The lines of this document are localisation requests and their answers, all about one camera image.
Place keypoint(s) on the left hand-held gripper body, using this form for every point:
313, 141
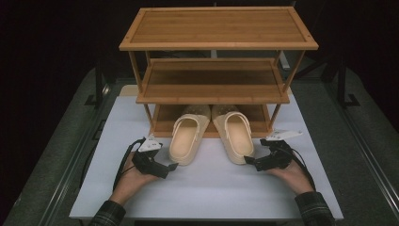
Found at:
147, 161

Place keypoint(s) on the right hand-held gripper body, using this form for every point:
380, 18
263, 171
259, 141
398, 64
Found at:
277, 153

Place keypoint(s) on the beige clog shoe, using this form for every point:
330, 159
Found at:
236, 138
186, 141

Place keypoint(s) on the wooden three-tier shoe rack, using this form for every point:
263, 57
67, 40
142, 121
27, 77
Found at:
216, 28

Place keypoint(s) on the person's left hand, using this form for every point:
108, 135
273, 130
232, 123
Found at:
133, 182

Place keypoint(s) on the person's right hand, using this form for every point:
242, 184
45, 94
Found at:
293, 179

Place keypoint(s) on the dark tripod leg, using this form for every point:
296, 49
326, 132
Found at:
310, 69

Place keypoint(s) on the black metal stand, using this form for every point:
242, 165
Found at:
342, 84
99, 84

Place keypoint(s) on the white stand leg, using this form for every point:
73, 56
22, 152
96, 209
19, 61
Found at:
284, 61

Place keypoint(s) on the metal table rail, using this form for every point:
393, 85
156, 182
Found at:
363, 150
72, 175

